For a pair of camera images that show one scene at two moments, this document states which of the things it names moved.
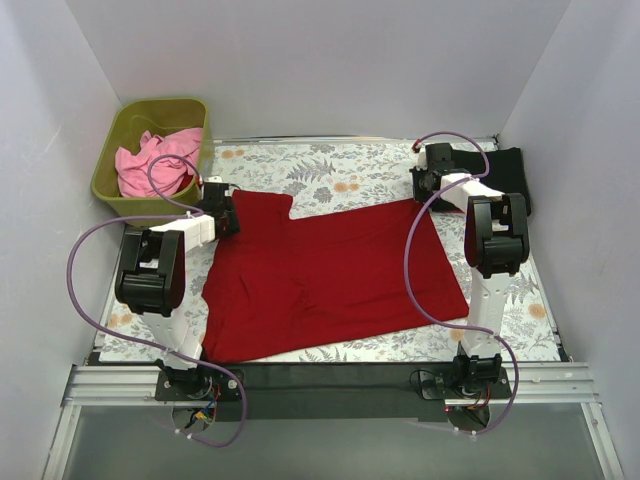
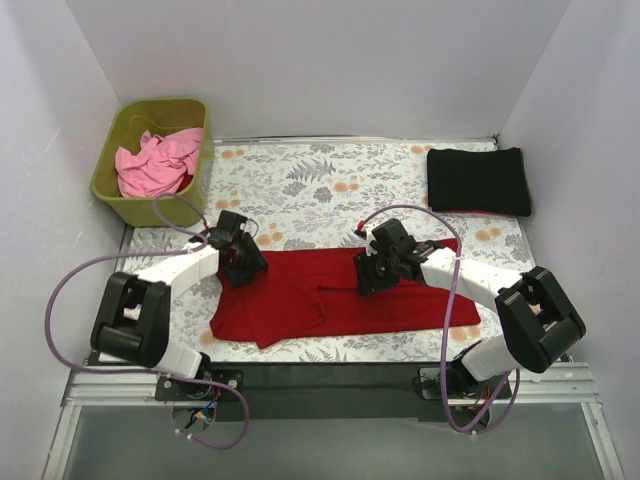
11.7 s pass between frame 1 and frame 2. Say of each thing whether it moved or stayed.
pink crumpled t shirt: stayed
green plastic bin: stayed
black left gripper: moved
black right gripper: moved
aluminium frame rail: stayed
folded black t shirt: stayed
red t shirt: moved
